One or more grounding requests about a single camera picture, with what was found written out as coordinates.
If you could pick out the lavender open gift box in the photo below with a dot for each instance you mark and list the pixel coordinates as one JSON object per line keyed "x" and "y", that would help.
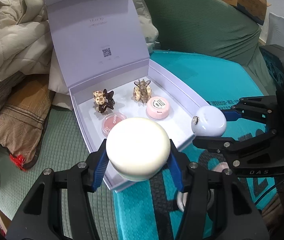
{"x": 99, "y": 45}

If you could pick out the cream cylindrical jar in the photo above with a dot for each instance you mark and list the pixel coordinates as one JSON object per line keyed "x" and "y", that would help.
{"x": 138, "y": 148}

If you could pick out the gold cream hair claw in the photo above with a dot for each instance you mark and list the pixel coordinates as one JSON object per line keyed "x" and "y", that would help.
{"x": 142, "y": 91}

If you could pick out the red wrapper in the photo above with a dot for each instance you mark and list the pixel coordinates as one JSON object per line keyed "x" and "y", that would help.
{"x": 19, "y": 161}

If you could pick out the beige puffer jacket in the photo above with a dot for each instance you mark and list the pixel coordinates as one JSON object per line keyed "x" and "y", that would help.
{"x": 25, "y": 36}

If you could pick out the pink novo blush compact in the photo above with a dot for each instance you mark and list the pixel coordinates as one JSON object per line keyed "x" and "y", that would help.
{"x": 110, "y": 121}

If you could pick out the pink shallow tray lid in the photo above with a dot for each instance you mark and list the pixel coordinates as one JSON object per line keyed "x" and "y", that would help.
{"x": 220, "y": 167}

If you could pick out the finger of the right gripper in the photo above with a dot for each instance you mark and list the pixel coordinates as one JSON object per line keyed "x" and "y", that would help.
{"x": 262, "y": 109}
{"x": 270, "y": 143}

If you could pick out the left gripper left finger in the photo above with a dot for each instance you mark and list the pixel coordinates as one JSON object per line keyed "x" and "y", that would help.
{"x": 40, "y": 214}

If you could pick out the pale blue round jar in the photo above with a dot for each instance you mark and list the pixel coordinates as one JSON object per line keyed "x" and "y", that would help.
{"x": 209, "y": 121}

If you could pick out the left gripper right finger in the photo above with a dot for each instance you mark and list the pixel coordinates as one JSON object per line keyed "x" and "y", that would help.
{"x": 235, "y": 215}

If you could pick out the pink round compact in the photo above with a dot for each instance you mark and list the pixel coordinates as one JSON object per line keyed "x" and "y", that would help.
{"x": 158, "y": 108}

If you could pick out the green textured cushion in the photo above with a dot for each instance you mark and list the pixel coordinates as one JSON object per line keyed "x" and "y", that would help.
{"x": 213, "y": 28}

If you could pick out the brown striped pillow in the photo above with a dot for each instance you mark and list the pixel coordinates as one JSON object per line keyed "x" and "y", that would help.
{"x": 22, "y": 118}

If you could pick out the dark brown hair claw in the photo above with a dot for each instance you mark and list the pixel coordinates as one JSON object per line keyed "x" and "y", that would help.
{"x": 103, "y": 100}

